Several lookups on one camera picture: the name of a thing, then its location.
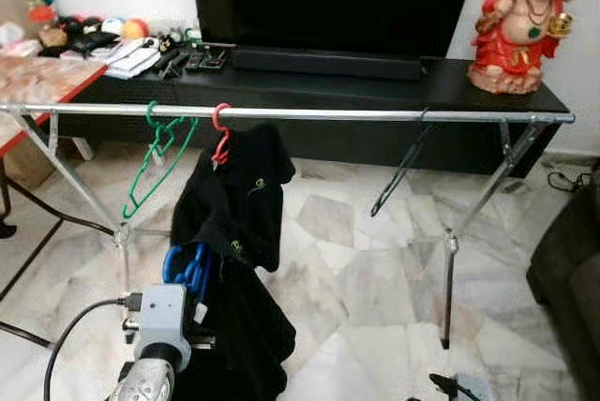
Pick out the black garment with red trim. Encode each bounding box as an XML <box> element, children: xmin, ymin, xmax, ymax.
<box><xmin>173</xmin><ymin>249</ymin><xmax>298</xmax><ymax>401</ymax></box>

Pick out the blue plastic hanger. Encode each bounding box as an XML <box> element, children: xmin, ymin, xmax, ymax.
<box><xmin>162</xmin><ymin>242</ymin><xmax>213</xmax><ymax>306</ymax></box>

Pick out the red plastic hanger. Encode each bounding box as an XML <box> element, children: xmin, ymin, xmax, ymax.
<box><xmin>211</xmin><ymin>103</ymin><xmax>233</xmax><ymax>170</ymax></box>

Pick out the black plastic hanger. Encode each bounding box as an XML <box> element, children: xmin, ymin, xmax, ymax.
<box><xmin>369</xmin><ymin>108</ymin><xmax>434</xmax><ymax>218</ymax></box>

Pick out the green plastic hanger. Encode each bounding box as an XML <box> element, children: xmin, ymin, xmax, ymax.
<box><xmin>122</xmin><ymin>101</ymin><xmax>200</xmax><ymax>220</ymax></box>

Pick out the black T-shirt green logo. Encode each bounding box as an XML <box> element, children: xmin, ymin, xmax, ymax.
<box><xmin>171</xmin><ymin>123</ymin><xmax>297</xmax><ymax>274</ymax></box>

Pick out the dark grey sofa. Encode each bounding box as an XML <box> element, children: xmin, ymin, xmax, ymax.
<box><xmin>526</xmin><ymin>179</ymin><xmax>600</xmax><ymax>374</ymax></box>

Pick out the black remote control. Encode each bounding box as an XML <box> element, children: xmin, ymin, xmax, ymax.
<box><xmin>157</xmin><ymin>52</ymin><xmax>191</xmax><ymax>81</ymax></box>
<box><xmin>186</xmin><ymin>48</ymin><xmax>230</xmax><ymax>72</ymax></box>

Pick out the silver metal clothes rack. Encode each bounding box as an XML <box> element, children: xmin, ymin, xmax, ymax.
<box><xmin>0</xmin><ymin>101</ymin><xmax>577</xmax><ymax>350</ymax></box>

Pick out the white paper stack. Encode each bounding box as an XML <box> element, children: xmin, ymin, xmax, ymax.
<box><xmin>89</xmin><ymin>38</ymin><xmax>163</xmax><ymax>81</ymax></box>

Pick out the small bottle green label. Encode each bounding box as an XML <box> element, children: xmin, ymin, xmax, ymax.
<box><xmin>181</xmin><ymin>26</ymin><xmax>203</xmax><ymax>49</ymax></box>

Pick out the marble pattern folding table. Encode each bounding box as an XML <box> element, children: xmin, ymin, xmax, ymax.
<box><xmin>0</xmin><ymin>56</ymin><xmax>118</xmax><ymax>348</ymax></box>

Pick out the black TV console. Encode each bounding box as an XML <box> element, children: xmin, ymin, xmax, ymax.
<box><xmin>52</xmin><ymin>43</ymin><xmax>571</xmax><ymax>179</ymax></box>

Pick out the black pouch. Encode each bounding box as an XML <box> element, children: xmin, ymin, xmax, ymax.
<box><xmin>67</xmin><ymin>33</ymin><xmax>120</xmax><ymax>55</ymax></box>

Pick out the orange yellow ball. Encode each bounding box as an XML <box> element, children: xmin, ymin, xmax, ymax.
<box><xmin>122</xmin><ymin>17</ymin><xmax>150</xmax><ymax>41</ymax></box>

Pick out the white ball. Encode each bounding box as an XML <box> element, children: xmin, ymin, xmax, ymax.
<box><xmin>101</xmin><ymin>17</ymin><xmax>126</xmax><ymax>37</ymax></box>

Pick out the black plush toy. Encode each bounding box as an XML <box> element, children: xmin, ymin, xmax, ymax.
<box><xmin>58</xmin><ymin>15</ymin><xmax>104</xmax><ymax>38</ymax></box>

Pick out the laughing Buddha statue red robe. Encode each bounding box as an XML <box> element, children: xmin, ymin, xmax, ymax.
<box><xmin>467</xmin><ymin>0</ymin><xmax>578</xmax><ymax>96</ymax></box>

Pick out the jar with red lid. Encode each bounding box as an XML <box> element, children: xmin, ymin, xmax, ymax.
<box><xmin>28</xmin><ymin>5</ymin><xmax>68</xmax><ymax>48</ymax></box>

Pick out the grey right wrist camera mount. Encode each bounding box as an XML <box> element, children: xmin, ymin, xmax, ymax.
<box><xmin>455</xmin><ymin>375</ymin><xmax>495</xmax><ymax>401</ymax></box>

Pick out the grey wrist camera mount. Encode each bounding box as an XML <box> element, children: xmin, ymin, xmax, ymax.
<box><xmin>129</xmin><ymin>283</ymin><xmax>194</xmax><ymax>372</ymax></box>
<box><xmin>455</xmin><ymin>375</ymin><xmax>495</xmax><ymax>401</ymax></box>

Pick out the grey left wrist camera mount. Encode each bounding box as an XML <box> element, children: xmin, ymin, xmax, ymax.
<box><xmin>129</xmin><ymin>283</ymin><xmax>194</xmax><ymax>372</ymax></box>

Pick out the black power cord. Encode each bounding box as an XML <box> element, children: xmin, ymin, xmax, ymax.
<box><xmin>547</xmin><ymin>159</ymin><xmax>593</xmax><ymax>194</ymax></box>

